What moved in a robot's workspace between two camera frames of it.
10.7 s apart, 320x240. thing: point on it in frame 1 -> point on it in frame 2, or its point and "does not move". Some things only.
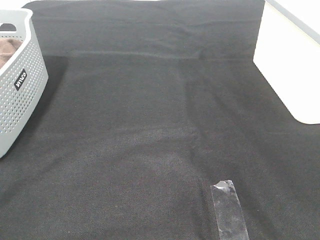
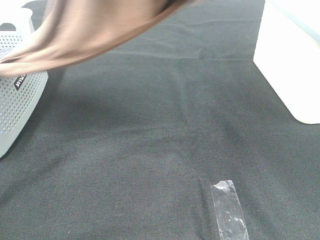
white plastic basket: x=287 y=55 does not move
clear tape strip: x=231 y=219 does not move
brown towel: x=7 y=47 -> x=65 y=30
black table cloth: x=149 y=103 does not move
